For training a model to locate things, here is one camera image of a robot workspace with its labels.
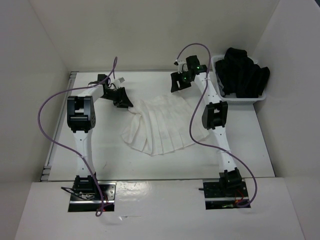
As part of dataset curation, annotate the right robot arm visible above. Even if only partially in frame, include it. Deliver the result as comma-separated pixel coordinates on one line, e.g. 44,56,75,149
171,55,242,197

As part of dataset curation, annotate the white pleated skirt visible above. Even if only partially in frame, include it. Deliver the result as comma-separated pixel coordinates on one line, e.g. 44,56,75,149
121,94,194,156

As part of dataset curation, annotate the white plastic basket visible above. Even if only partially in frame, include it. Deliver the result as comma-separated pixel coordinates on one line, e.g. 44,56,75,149
211,55,267,105

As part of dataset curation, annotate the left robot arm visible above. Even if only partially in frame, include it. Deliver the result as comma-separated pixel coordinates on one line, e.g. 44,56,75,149
66,74,133,201

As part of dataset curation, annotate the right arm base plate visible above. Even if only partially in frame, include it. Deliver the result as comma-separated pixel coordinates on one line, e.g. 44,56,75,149
198,179,250,210

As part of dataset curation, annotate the purple cable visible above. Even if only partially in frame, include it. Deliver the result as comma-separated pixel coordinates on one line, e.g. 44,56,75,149
176,43,258,208
37,56,118,217

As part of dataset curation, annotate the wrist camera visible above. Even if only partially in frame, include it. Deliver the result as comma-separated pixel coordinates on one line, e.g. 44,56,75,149
113,77,125,89
174,59,188,74

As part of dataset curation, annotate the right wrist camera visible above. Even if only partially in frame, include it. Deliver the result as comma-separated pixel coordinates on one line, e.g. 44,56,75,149
174,59,188,74

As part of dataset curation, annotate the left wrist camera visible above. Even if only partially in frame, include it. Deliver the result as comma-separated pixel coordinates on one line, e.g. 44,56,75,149
113,77,125,89

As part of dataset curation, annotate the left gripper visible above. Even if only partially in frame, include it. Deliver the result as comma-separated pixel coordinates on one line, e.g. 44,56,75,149
100,87,134,110

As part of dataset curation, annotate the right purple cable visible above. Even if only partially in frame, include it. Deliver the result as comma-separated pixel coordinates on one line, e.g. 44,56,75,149
176,43,258,208

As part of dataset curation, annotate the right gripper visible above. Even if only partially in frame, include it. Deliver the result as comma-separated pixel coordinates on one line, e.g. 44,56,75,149
170,70,193,93

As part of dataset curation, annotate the black skirt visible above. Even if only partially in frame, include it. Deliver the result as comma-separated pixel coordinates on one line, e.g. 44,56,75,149
213,47,271,99

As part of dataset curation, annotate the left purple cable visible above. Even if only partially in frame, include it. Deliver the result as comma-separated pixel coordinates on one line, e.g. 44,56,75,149
37,56,118,217

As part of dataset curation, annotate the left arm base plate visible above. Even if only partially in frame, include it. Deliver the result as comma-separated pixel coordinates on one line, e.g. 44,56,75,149
68,183,116,213

